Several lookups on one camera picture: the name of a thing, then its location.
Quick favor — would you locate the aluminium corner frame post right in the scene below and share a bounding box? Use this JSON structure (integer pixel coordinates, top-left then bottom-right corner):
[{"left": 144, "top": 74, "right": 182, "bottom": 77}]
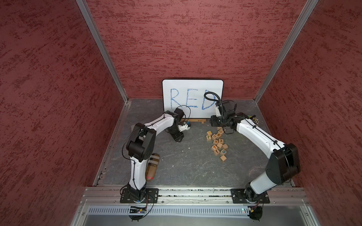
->
[{"left": 254, "top": 0, "right": 319, "bottom": 103}]

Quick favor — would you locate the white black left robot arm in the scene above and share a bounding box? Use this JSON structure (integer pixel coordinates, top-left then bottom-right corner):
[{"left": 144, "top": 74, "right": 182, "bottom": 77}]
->
[{"left": 122, "top": 108, "right": 189, "bottom": 202}]

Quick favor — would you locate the wooden block nearest front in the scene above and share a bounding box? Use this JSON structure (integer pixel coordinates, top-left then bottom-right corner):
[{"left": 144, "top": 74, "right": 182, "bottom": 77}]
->
[{"left": 220, "top": 155, "right": 227, "bottom": 162}]

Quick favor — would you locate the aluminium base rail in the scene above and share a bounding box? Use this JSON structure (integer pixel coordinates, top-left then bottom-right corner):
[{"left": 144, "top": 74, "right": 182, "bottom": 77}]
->
[{"left": 71, "top": 186, "right": 320, "bottom": 226}]

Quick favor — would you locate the white dry-erase board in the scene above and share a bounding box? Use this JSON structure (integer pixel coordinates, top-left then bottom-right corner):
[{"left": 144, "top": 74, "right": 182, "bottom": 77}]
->
[{"left": 162, "top": 79, "right": 224, "bottom": 119}]

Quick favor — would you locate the wooden block blue letter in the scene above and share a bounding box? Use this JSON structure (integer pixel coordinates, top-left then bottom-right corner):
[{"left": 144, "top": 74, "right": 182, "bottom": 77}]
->
[{"left": 220, "top": 149, "right": 227, "bottom": 155}]

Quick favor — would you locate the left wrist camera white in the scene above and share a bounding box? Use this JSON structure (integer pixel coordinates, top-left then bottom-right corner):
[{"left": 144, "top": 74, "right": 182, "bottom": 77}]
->
[{"left": 178, "top": 122, "right": 190, "bottom": 132}]

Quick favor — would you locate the yellow pen cup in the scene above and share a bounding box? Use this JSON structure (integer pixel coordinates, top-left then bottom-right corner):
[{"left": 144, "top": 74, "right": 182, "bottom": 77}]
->
[{"left": 249, "top": 115, "right": 259, "bottom": 126}]

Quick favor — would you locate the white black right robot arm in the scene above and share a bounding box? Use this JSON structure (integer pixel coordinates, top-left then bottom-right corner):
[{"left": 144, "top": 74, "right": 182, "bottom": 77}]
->
[{"left": 210, "top": 100, "right": 301, "bottom": 203}]

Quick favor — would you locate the aluminium corner frame post left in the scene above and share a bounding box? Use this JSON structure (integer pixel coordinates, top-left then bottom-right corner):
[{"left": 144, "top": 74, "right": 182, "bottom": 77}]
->
[{"left": 76, "top": 0, "right": 129, "bottom": 104}]

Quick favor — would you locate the aluminium corner frame post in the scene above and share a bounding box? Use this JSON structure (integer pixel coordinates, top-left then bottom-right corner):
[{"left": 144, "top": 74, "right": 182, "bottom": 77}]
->
[
  {"left": 76, "top": 0, "right": 129, "bottom": 104},
  {"left": 254, "top": 0, "right": 319, "bottom": 103}
]

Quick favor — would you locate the striped brown pencil case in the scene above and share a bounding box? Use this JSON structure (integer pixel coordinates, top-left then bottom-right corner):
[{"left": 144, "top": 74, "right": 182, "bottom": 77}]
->
[{"left": 145, "top": 153, "right": 160, "bottom": 181}]

